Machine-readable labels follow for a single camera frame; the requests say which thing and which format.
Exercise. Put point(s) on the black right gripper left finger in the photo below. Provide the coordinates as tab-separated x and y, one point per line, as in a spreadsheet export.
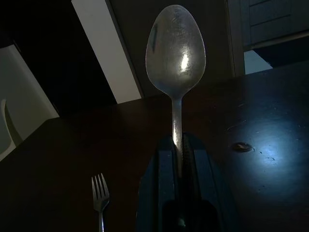
157	183

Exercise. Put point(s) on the white chair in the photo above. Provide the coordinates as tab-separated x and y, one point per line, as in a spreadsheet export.
19	101

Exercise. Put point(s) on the silver metal fork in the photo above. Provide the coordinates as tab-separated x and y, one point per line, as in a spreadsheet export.
101	200

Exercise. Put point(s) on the silver metal spoon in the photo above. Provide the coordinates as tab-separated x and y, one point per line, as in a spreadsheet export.
176	48

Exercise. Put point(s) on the white door frame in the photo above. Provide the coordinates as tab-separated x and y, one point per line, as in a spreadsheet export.
106	48

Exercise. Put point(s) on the dark brown wooden table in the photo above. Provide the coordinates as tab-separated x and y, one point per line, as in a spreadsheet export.
72	145

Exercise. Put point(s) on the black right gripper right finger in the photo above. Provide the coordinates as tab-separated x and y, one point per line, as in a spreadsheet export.
207	183

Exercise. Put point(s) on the dark cabinet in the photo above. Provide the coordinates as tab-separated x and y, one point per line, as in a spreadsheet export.
277	21

